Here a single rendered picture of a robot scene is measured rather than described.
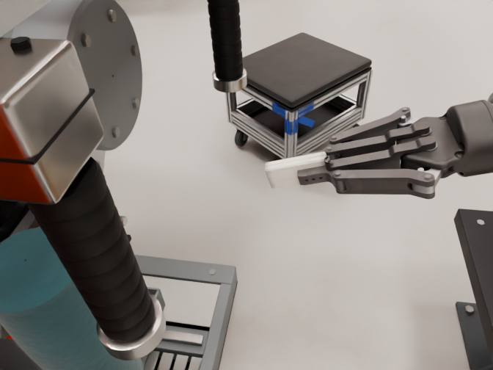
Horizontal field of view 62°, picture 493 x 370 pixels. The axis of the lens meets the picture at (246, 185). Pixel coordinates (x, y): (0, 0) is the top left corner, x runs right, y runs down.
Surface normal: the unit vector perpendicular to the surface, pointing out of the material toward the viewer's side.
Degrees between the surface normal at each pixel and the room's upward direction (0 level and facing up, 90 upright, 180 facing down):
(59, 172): 90
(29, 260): 0
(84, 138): 90
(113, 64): 90
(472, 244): 0
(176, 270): 0
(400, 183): 94
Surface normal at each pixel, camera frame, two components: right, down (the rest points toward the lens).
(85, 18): 0.98, 0.08
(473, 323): -0.05, -0.73
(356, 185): -0.31, 0.71
